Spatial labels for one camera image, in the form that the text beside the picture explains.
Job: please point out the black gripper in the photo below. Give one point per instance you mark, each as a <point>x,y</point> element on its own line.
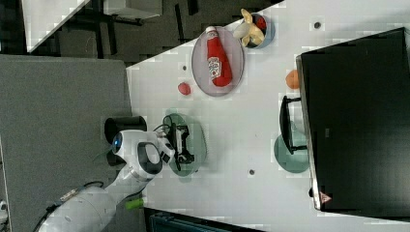
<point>178,135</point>

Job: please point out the green plastic strainer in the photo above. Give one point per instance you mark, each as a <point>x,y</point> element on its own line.
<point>196,142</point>

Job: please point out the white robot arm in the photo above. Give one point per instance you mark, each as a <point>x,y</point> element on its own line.
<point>90,208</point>

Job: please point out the small red toy fruit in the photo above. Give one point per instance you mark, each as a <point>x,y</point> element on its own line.
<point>184,88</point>

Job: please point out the black cylinder upper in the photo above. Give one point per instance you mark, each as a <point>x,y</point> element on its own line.
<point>113,125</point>

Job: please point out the black cylinder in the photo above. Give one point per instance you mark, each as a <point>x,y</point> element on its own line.
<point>113,125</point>
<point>114,160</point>

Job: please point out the black cylinder lower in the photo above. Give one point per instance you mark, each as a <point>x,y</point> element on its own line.
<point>114,160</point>

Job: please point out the red ketchup bottle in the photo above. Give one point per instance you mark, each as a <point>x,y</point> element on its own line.
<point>218,63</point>

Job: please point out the green marker pen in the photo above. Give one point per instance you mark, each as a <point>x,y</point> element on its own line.
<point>134,204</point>

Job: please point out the grey oval plate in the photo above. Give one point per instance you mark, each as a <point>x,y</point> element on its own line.
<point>200,69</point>

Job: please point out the green round plate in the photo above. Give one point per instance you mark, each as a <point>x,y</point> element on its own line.
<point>296,162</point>

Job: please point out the yellow plush toy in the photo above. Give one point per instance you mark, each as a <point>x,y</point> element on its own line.
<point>247,32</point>

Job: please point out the orange toy fruit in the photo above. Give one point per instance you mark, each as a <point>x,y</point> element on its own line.
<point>292,80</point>

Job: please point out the blue bowl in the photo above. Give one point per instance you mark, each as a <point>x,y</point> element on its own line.
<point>269,32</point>

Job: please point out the red toy in bowl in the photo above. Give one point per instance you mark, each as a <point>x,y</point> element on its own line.
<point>261,23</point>

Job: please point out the black microwave oven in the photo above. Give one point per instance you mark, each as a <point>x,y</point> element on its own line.
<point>355,102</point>

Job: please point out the white side table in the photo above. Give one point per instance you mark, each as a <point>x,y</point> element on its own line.
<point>43,17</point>

